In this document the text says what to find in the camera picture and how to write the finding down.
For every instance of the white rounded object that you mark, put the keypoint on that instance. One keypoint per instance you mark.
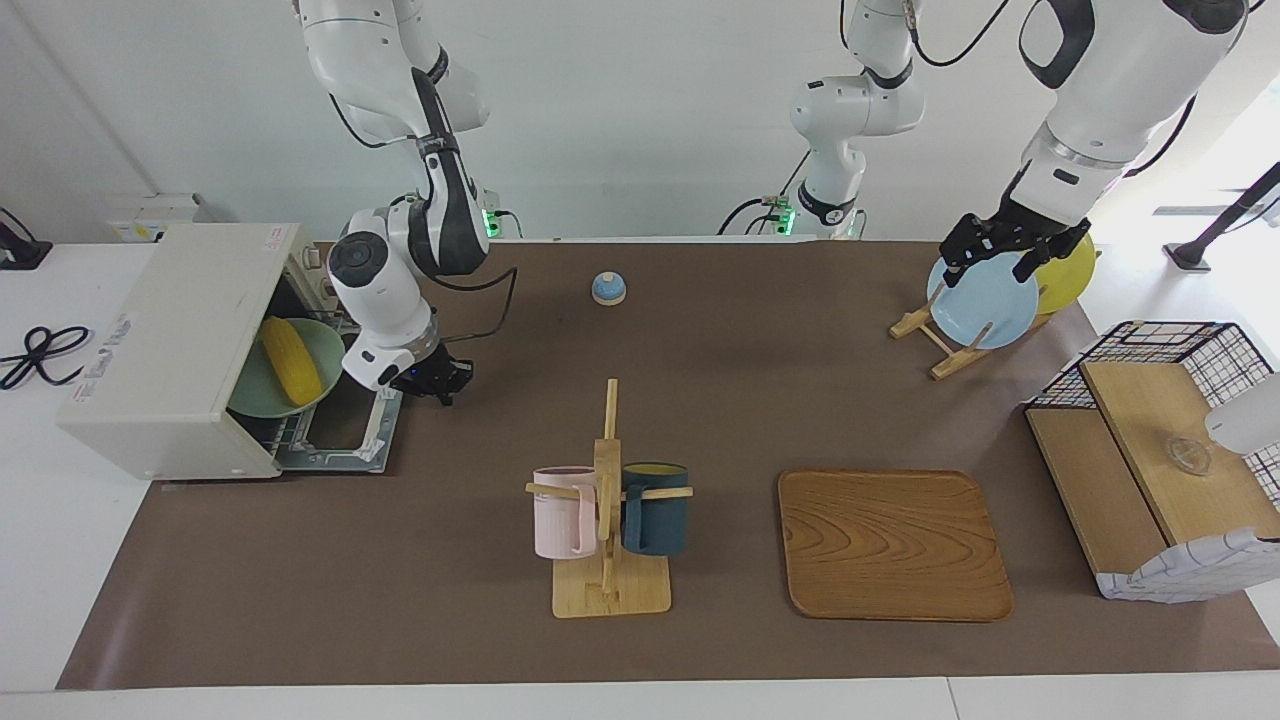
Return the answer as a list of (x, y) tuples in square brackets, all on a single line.
[(1245, 420)]

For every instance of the pink mug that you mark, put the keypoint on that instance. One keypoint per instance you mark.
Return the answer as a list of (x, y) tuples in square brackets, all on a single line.
[(562, 515)]

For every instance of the black camera stand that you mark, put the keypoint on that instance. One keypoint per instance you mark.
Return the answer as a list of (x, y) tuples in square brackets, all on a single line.
[(1215, 225)]

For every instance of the pale green plate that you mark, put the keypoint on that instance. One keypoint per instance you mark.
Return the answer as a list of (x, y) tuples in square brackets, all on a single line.
[(250, 390)]

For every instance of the small clear glass dish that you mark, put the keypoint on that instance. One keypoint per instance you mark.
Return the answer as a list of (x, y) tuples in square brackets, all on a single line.
[(1188, 455)]

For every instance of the black clamp mount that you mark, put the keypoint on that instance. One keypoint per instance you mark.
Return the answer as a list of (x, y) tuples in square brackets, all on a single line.
[(20, 250)]

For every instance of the beige toaster oven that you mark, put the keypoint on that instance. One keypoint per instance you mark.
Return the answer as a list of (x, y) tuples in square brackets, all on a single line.
[(160, 350)]

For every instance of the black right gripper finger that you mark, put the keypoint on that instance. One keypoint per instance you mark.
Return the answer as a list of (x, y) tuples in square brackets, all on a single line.
[(464, 375), (445, 395)]

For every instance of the white power strip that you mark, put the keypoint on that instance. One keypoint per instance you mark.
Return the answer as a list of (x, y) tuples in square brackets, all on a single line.
[(150, 215)]

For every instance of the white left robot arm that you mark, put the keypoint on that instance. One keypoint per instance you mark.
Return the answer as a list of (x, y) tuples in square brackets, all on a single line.
[(1120, 70)]

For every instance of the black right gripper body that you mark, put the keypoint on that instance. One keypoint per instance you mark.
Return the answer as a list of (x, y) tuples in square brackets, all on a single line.
[(425, 368)]

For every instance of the yellow plate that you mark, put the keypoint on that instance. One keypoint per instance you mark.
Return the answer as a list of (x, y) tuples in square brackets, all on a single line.
[(1070, 285)]

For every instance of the wooden mug tree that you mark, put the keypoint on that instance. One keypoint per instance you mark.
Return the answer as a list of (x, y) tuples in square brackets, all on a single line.
[(610, 590)]

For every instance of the dark blue mug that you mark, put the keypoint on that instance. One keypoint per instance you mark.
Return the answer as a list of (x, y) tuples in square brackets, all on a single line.
[(655, 520)]

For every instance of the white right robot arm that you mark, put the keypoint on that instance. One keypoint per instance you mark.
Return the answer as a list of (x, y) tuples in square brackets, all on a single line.
[(385, 290)]

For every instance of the brown wooden tray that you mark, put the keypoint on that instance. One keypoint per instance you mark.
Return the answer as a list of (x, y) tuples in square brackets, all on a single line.
[(890, 545)]

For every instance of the yellow corn cob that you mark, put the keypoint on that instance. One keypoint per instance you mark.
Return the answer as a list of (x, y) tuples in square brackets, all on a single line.
[(292, 362)]

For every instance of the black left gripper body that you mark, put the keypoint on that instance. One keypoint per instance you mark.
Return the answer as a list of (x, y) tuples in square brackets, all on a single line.
[(1010, 228)]

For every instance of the brown table mat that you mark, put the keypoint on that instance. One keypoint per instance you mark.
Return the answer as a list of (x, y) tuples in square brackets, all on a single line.
[(800, 400)]

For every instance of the light blue plate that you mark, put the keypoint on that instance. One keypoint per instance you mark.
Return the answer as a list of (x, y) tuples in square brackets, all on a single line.
[(985, 305)]

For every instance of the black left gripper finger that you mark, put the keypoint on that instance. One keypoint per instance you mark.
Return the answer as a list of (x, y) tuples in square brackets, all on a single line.
[(957, 270), (1030, 265)]

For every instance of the wooden plate rack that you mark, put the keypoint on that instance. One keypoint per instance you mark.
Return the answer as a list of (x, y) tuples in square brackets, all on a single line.
[(945, 360)]

